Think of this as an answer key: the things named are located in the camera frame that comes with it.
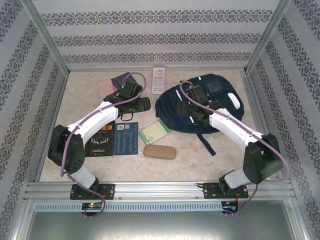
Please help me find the pink pencil case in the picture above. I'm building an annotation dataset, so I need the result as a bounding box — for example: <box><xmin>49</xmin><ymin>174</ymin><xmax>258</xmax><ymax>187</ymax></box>
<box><xmin>96</xmin><ymin>78</ymin><xmax>116</xmax><ymax>102</ymax></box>

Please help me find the wide aluminium side rail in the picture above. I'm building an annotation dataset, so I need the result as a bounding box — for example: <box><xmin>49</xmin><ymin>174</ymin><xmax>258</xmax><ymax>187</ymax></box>
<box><xmin>238</xmin><ymin>69</ymin><xmax>285</xmax><ymax>180</ymax></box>

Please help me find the green notepad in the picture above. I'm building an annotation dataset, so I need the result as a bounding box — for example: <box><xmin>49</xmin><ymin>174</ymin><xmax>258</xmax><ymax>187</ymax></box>
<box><xmin>138</xmin><ymin>119</ymin><xmax>171</xmax><ymax>146</ymax></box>

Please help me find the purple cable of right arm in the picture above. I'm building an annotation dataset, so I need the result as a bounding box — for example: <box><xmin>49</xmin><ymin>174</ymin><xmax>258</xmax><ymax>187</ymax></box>
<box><xmin>179</xmin><ymin>80</ymin><xmax>291</xmax><ymax>218</ymax></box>

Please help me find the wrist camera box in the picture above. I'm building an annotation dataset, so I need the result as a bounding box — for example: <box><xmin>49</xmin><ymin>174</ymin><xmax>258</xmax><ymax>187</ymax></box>
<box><xmin>121</xmin><ymin>79</ymin><xmax>144</xmax><ymax>100</ymax></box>
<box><xmin>186</xmin><ymin>84</ymin><xmax>207</xmax><ymax>106</ymax></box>

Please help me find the narrow aluminium side rail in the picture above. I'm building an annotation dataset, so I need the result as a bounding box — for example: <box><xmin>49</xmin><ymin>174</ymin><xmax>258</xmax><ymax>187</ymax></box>
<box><xmin>33</xmin><ymin>72</ymin><xmax>70</xmax><ymax>183</ymax></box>

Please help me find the blue thin book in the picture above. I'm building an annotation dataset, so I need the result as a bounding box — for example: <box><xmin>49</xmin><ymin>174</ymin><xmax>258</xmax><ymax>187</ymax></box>
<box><xmin>111</xmin><ymin>72</ymin><xmax>141</xmax><ymax>91</ymax></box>
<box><xmin>112</xmin><ymin>121</ymin><xmax>140</xmax><ymax>156</ymax></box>

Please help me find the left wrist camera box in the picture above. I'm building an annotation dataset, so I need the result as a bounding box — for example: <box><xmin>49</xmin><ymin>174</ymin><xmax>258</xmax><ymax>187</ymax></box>
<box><xmin>121</xmin><ymin>79</ymin><xmax>144</xmax><ymax>100</ymax></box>

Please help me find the black book with antlers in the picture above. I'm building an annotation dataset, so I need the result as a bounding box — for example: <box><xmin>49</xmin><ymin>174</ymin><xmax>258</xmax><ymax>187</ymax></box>
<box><xmin>83</xmin><ymin>121</ymin><xmax>116</xmax><ymax>158</ymax></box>

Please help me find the grey slotted cable duct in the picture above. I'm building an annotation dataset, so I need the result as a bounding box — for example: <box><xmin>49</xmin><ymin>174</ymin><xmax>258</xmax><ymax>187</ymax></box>
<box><xmin>33</xmin><ymin>201</ymin><xmax>224</xmax><ymax>213</ymax></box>

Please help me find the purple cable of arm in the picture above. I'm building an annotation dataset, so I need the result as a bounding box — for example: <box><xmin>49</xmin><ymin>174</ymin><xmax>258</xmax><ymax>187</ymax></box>
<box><xmin>60</xmin><ymin>71</ymin><xmax>148</xmax><ymax>219</ymax></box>
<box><xmin>179</xmin><ymin>80</ymin><xmax>291</xmax><ymax>218</ymax></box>

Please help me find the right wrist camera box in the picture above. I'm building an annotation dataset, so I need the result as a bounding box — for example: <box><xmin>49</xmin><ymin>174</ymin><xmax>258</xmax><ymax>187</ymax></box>
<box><xmin>186</xmin><ymin>84</ymin><xmax>207</xmax><ymax>106</ymax></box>

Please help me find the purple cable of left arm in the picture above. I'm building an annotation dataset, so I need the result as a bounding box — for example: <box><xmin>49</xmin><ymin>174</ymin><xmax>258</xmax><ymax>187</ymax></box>
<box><xmin>60</xmin><ymin>71</ymin><xmax>148</xmax><ymax>219</ymax></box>

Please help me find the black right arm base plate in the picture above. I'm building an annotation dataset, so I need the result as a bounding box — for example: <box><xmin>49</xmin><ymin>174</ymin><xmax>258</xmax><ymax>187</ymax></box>
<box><xmin>202</xmin><ymin>181</ymin><xmax>250</xmax><ymax>200</ymax></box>

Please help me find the aluminium mounting rail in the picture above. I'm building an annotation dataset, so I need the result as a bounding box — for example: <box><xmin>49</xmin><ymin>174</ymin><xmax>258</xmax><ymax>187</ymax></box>
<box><xmin>23</xmin><ymin>181</ymin><xmax>293</xmax><ymax>201</ymax></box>

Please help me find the grey metal sheet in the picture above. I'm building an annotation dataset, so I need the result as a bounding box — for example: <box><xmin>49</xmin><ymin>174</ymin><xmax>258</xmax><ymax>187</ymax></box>
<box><xmin>14</xmin><ymin>199</ymin><xmax>308</xmax><ymax>240</ymax></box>

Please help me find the aluminium frame post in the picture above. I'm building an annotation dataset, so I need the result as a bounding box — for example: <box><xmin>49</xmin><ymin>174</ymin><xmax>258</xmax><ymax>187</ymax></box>
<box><xmin>244</xmin><ymin>0</ymin><xmax>293</xmax><ymax>74</ymax></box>
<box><xmin>21</xmin><ymin>0</ymin><xmax>70</xmax><ymax>74</ymax></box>

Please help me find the navy blue backpack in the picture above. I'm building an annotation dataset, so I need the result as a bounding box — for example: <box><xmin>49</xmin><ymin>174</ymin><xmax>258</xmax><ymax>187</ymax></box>
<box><xmin>154</xmin><ymin>73</ymin><xmax>245</xmax><ymax>157</ymax></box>

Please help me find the small controller board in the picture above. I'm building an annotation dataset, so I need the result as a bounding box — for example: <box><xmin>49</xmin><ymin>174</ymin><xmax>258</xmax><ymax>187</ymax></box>
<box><xmin>222</xmin><ymin>201</ymin><xmax>240</xmax><ymax>212</ymax></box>
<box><xmin>81</xmin><ymin>202</ymin><xmax>103</xmax><ymax>210</ymax></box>

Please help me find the white long stationery packet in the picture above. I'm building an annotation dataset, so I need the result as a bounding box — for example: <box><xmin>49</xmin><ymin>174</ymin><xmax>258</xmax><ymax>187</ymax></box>
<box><xmin>151</xmin><ymin>66</ymin><xmax>167</xmax><ymax>95</ymax></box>

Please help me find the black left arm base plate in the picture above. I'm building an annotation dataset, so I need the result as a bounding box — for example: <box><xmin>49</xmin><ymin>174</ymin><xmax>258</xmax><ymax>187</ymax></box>
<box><xmin>69</xmin><ymin>183</ymin><xmax>116</xmax><ymax>201</ymax></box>

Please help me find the brown glasses case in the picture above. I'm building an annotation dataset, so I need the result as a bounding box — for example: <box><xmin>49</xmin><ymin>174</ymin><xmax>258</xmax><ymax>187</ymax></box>
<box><xmin>143</xmin><ymin>144</ymin><xmax>178</xmax><ymax>161</ymax></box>

